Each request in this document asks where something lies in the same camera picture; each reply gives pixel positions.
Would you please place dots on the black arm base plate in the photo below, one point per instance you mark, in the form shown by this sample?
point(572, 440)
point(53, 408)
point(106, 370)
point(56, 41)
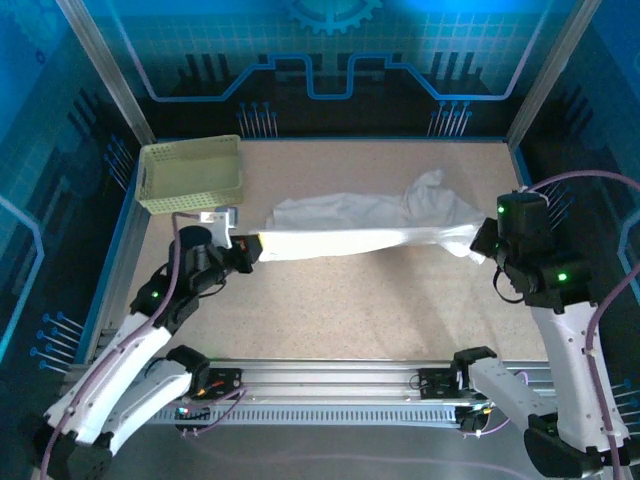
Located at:
point(432, 385)
point(230, 375)

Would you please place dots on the aluminium frame rail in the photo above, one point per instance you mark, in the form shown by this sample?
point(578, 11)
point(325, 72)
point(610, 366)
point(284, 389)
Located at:
point(325, 375)

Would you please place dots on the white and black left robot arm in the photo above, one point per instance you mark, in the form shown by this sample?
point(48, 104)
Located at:
point(115, 370)

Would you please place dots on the white t-shirt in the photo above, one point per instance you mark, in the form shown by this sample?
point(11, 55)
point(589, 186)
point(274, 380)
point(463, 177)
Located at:
point(350, 215)

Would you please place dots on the pale green perforated plastic basket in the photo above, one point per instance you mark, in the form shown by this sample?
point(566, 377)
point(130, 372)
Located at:
point(190, 175)

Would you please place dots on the aluminium corner post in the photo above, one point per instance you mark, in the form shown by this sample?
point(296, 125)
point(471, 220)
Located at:
point(550, 75)
point(109, 75)

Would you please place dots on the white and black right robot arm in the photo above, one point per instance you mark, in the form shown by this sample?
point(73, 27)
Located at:
point(565, 350)

